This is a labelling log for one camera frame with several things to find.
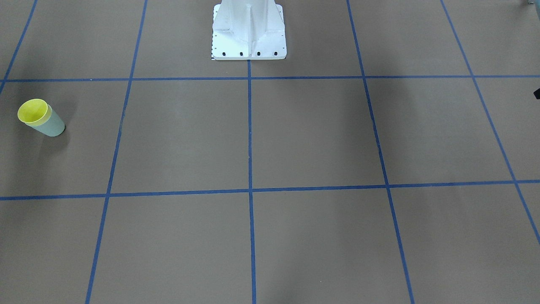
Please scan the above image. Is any green plastic cup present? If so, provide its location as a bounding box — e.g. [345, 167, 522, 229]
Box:
[29, 106, 66, 137]

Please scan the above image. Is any yellow plastic cup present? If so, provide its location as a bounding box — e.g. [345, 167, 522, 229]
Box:
[17, 99, 53, 127]

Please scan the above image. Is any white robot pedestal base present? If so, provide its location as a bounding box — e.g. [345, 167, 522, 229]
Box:
[211, 0, 287, 60]

